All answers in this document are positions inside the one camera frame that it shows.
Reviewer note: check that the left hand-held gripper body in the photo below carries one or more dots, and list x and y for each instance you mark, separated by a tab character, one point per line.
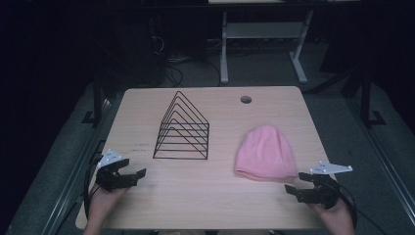
109	181

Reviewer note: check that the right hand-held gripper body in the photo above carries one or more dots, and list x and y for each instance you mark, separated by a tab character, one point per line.
321	192

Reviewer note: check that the pink knitted beanie hat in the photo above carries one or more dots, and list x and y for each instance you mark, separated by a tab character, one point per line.
266	153

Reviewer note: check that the person's left hand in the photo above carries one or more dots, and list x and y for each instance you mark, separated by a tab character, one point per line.
104	202

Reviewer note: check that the person's right hand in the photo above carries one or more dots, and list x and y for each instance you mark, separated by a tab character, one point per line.
336	218

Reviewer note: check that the dark metal stand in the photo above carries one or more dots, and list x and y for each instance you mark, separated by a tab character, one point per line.
97	98
367	98

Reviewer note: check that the aluminium floor rail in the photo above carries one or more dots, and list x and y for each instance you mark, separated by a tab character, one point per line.
388	166
73	182

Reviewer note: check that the white metal desk frame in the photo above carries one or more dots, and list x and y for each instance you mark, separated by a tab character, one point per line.
261	31

